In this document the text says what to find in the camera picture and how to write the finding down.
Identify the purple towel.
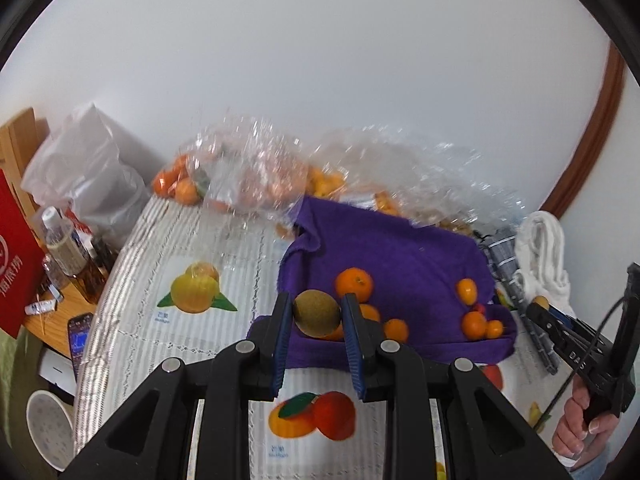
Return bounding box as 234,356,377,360
246,196,517,371

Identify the person's right hand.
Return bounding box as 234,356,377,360
551,374,613,467

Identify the clear bottle white cap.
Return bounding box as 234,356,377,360
41,206,76,276

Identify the wooden nightstand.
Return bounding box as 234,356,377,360
22,280,108,361

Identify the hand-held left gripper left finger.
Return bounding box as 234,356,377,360
60,291,292,480

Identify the amber liquid bottle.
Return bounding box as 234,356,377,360
70,250,108,306

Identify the white striped towel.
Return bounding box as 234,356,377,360
515,211,573,318

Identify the clear plastic bag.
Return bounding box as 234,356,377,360
152,110,306,223
300,125,523,236

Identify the white waste bin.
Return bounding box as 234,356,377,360
26,390,76,473

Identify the red box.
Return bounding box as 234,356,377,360
0,169,46,338

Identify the black smartphone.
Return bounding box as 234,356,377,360
66,312,96,376

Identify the white cardboard box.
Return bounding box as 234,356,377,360
39,347,78,396

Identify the pile of mandarins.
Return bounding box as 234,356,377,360
152,154,208,207

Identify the grey plaid cloth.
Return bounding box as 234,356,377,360
482,227,563,376

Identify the pile of kumquats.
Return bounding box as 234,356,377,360
305,167,347,198

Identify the brown kiwi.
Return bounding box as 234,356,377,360
292,289,343,339

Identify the large mandarin orange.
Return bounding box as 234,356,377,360
334,267,374,306

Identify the wooden headboard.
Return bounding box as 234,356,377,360
0,106,51,211

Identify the green blanket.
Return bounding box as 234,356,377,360
0,330,31,461

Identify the brown door frame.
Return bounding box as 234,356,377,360
542,40,626,221

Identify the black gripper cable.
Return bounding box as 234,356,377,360
534,294,640,433

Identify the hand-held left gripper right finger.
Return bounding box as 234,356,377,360
341,292,573,480

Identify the dark glass bottle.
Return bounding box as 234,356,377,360
90,237,118,281

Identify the white plastic bag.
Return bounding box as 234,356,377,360
21,102,151,251

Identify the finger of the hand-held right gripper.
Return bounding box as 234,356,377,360
526,305,576,347

